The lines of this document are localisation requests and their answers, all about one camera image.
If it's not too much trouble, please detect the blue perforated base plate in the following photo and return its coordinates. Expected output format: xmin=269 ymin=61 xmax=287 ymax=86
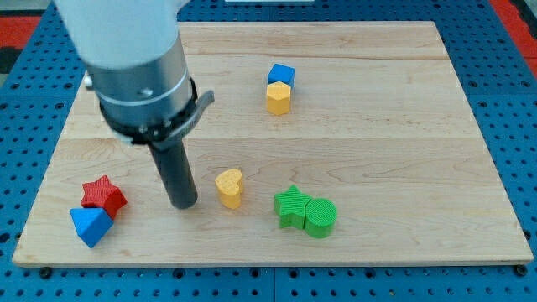
xmin=1 ymin=0 xmax=536 ymax=301

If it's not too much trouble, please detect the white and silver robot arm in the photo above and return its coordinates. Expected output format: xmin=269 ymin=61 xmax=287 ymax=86
xmin=55 ymin=0 xmax=214 ymax=148

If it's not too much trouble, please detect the blue cube block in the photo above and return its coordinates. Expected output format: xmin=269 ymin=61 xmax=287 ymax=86
xmin=267 ymin=64 xmax=295 ymax=88

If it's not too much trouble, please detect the blue triangle block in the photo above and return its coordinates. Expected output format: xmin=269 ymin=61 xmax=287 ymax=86
xmin=70 ymin=208 xmax=113 ymax=248

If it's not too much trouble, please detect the green star block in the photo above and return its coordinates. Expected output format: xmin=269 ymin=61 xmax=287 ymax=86
xmin=274 ymin=185 xmax=312 ymax=229

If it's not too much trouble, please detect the green cylinder block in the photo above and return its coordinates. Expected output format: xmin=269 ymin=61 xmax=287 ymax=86
xmin=304 ymin=198 xmax=337 ymax=238

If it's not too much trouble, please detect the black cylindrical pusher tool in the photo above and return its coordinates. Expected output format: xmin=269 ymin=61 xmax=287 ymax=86
xmin=149 ymin=140 xmax=198 ymax=209

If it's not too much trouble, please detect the wooden board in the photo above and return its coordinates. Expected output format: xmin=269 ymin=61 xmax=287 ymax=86
xmin=13 ymin=22 xmax=534 ymax=268

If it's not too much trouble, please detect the yellow hexagon block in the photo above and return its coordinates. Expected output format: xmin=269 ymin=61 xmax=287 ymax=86
xmin=266 ymin=81 xmax=291 ymax=116

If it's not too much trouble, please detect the yellow heart block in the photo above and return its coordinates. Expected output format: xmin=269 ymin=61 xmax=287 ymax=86
xmin=215 ymin=169 xmax=243 ymax=209

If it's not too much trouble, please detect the red star block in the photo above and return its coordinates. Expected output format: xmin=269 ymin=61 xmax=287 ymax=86
xmin=81 ymin=175 xmax=128 ymax=220

